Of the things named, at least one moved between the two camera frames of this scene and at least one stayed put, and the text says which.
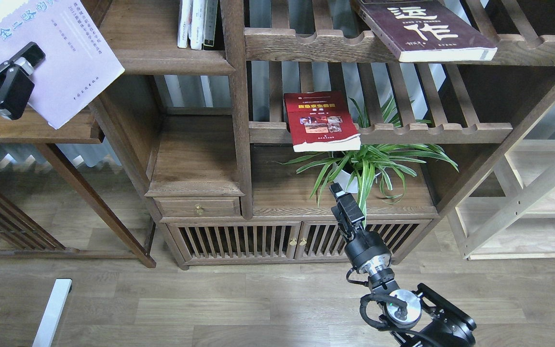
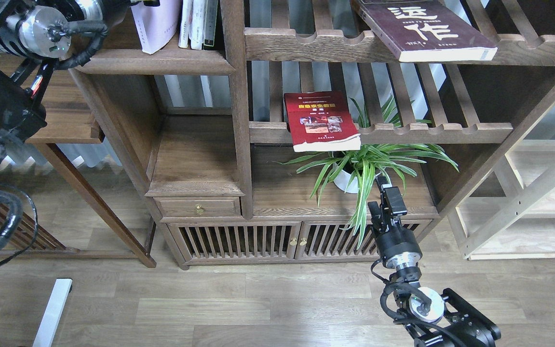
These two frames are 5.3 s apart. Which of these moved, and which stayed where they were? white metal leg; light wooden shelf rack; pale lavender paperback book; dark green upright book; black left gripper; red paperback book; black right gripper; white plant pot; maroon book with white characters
Moved: black right gripper; black left gripper; pale lavender paperback book
Stayed: maroon book with white characters; white plant pot; dark green upright book; white metal leg; light wooden shelf rack; red paperback book
